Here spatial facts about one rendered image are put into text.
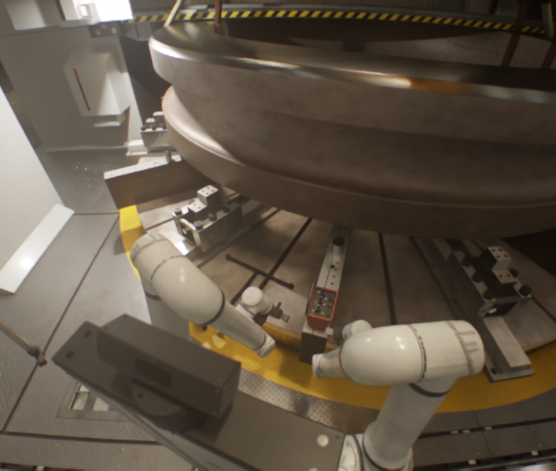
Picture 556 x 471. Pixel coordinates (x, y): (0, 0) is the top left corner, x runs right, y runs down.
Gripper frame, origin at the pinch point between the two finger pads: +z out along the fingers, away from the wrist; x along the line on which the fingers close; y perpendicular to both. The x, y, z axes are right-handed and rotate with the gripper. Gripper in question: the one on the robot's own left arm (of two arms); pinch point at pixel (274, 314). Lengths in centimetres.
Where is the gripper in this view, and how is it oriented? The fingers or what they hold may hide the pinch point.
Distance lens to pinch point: 155.5
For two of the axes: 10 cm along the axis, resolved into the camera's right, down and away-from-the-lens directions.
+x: -8.6, -2.6, 4.5
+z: 2.9, 4.7, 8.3
